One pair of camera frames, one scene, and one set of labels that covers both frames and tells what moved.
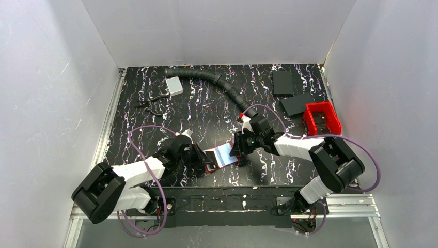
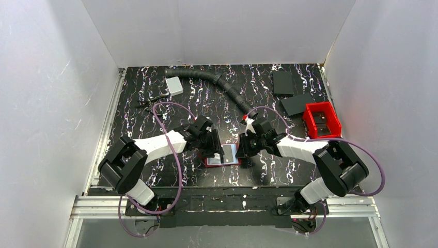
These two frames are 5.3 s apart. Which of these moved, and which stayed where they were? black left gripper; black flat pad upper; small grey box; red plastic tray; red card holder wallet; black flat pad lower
Moved: black left gripper; red card holder wallet
Stayed: black flat pad lower; black flat pad upper; red plastic tray; small grey box
